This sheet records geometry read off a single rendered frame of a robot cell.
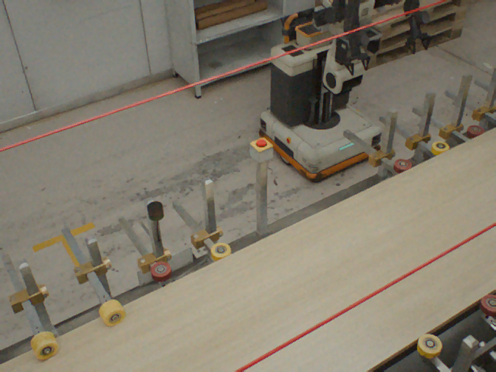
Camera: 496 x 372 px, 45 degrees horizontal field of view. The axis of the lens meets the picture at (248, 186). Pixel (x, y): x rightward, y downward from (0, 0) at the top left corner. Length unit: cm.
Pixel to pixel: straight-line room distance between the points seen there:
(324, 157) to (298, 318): 193
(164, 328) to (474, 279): 119
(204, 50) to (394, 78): 167
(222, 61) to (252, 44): 40
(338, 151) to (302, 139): 25
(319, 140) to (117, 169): 145
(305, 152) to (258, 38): 191
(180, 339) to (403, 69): 388
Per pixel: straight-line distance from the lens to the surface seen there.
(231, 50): 544
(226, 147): 446
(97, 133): 479
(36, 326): 227
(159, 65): 527
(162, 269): 240
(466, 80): 322
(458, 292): 241
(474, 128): 325
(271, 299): 228
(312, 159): 396
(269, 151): 244
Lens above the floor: 268
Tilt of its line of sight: 41 degrees down
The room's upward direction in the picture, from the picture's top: 1 degrees counter-clockwise
